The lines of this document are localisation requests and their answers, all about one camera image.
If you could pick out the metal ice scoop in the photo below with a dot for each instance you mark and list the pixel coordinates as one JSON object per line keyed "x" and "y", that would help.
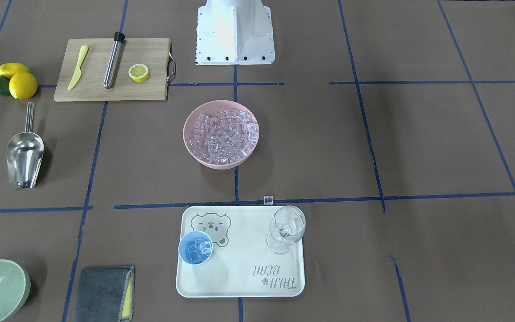
{"x": 24, "y": 154}

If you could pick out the stray clear ice cube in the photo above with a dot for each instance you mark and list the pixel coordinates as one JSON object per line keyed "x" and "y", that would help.
{"x": 268, "y": 200}

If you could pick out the pink bowl of ice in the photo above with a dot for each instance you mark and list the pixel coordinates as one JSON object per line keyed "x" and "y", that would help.
{"x": 221, "y": 134}

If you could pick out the light blue cup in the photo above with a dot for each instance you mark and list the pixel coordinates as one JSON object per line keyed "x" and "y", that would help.
{"x": 195, "y": 248}

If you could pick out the clear wine glass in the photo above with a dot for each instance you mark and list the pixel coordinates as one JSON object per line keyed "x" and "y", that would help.
{"x": 286, "y": 228}

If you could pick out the cream serving tray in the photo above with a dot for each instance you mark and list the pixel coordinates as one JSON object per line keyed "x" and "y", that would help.
{"x": 241, "y": 263}

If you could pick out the half lemon slice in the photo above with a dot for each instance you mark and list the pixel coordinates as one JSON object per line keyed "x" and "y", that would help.
{"x": 138, "y": 72}

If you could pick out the wooden cutting board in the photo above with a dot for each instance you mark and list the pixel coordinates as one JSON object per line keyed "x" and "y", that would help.
{"x": 153, "y": 52}

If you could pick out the metal cylinder tool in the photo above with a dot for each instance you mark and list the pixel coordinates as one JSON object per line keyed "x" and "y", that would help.
{"x": 114, "y": 60}

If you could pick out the yellow plastic knife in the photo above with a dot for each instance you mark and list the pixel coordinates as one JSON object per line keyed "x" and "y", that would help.
{"x": 77, "y": 69}

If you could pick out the grey folded cloth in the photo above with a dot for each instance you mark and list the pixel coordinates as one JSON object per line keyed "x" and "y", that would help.
{"x": 105, "y": 294}

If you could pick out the yellow lemon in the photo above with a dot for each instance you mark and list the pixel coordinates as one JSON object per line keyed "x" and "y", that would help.
{"x": 8, "y": 70}
{"x": 23, "y": 85}

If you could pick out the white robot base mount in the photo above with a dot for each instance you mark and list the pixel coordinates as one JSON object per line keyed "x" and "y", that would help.
{"x": 234, "y": 32}

